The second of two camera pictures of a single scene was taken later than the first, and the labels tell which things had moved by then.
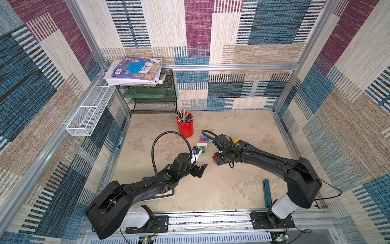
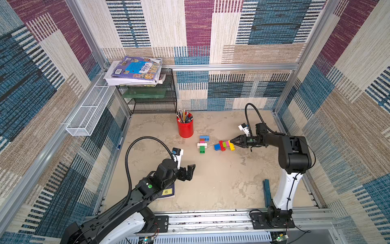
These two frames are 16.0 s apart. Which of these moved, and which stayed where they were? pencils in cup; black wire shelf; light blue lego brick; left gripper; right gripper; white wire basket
Moved: right gripper; left gripper
Stayed: white wire basket; pencils in cup; light blue lego brick; black wire shelf
